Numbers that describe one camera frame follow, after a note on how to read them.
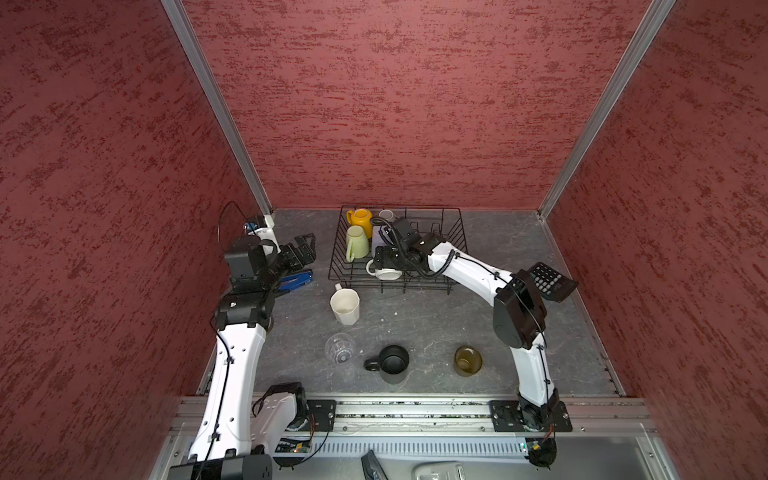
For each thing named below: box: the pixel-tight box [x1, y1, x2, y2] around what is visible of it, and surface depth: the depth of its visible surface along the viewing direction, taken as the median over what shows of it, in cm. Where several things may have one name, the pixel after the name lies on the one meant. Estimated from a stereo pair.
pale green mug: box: [346, 225, 369, 263], surface depth 100 cm
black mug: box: [364, 345, 410, 384], surface depth 80 cm
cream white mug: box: [330, 283, 360, 325], surface depth 87 cm
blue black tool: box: [279, 269, 314, 293], surface depth 99 cm
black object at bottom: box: [360, 449, 389, 480], surface depth 68 cm
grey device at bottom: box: [412, 461, 466, 480], surface depth 66 cm
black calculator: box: [529, 262, 579, 303], surface depth 99 cm
